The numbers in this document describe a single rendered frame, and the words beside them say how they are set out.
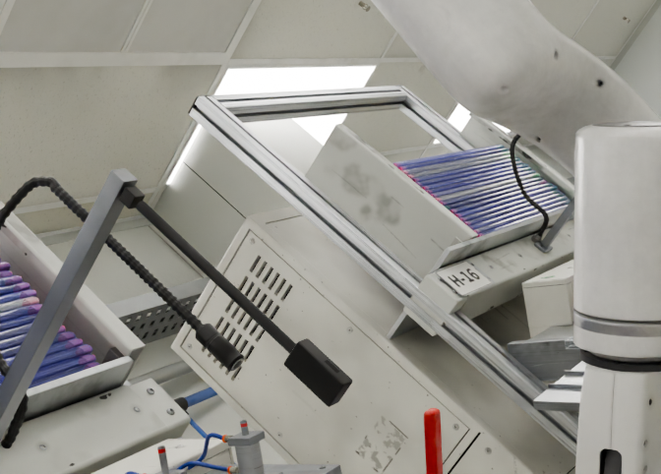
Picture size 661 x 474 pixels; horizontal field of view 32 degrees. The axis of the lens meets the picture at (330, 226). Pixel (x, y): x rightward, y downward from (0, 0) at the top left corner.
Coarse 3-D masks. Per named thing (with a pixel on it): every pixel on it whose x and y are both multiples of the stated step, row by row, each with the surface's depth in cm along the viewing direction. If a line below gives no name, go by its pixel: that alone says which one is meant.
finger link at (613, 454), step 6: (606, 450) 79; (612, 450) 79; (606, 456) 79; (612, 456) 79; (618, 456) 78; (606, 462) 79; (612, 462) 79; (618, 462) 78; (606, 468) 79; (612, 468) 78; (618, 468) 78
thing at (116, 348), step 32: (0, 256) 129; (32, 256) 124; (32, 288) 127; (64, 320) 125; (96, 320) 120; (96, 352) 123; (128, 352) 118; (64, 384) 109; (96, 384) 115; (32, 416) 109
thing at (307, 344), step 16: (304, 352) 77; (320, 352) 78; (288, 368) 78; (304, 368) 77; (320, 368) 77; (336, 368) 77; (304, 384) 78; (320, 384) 77; (336, 384) 76; (336, 400) 77
